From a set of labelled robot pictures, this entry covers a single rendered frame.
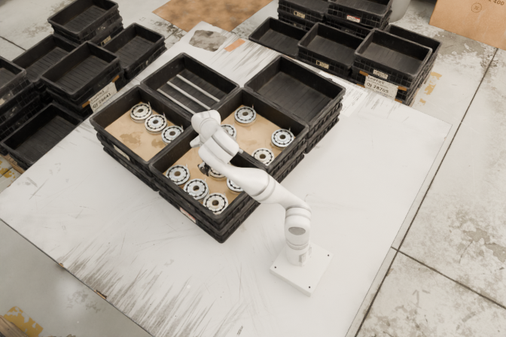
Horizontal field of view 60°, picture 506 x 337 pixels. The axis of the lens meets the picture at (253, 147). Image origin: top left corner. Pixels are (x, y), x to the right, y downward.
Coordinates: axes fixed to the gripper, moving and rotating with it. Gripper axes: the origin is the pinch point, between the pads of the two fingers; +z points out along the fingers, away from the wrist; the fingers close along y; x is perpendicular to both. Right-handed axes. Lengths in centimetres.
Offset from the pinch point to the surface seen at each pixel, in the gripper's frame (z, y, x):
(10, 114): 50, -36, 150
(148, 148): 5.1, -9.9, 32.5
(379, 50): 39, 157, 10
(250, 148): 4.8, 21.2, -1.5
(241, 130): 4.8, 26.1, 8.9
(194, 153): 4.9, 2.2, 14.9
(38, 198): 18, -57, 57
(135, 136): 5.2, -9.7, 42.7
